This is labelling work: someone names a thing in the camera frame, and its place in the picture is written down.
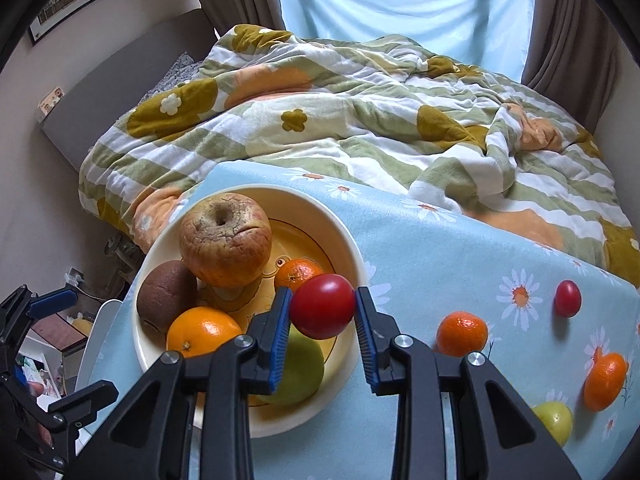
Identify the large orange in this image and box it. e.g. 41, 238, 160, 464
166, 306, 243, 359

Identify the green apple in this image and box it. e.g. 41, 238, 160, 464
532, 401, 573, 448
260, 325, 326, 407

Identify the grey headboard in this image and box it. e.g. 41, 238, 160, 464
40, 7, 216, 171

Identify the light blue window cloth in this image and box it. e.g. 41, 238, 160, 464
272, 0, 538, 83

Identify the wrinkled yellow apple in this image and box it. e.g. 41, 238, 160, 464
179, 193, 273, 288

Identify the patterned grey pillow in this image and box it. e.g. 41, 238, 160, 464
137, 52, 202, 106

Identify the pinkish brown box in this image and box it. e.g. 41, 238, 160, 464
30, 311, 87, 357

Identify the wall socket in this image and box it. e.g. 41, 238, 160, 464
37, 88, 66, 112

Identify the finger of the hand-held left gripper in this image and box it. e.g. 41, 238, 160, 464
27, 287, 78, 319
47, 381, 119, 456

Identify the blue daisy tablecloth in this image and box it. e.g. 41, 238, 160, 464
85, 160, 640, 480

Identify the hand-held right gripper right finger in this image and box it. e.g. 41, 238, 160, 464
354, 286, 583, 480

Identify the cream bowl with duck print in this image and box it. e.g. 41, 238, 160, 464
131, 183, 362, 439

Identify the small tangerine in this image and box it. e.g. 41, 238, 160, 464
273, 257, 326, 293
436, 311, 489, 357

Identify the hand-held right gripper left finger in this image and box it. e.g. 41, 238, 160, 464
67, 287, 293, 480

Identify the small red tomato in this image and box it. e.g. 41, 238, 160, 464
554, 280, 582, 318
290, 273, 357, 340

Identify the brown kiwi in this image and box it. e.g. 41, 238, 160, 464
136, 260, 198, 335

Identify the green striped floral blanket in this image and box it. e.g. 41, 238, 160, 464
77, 25, 640, 288

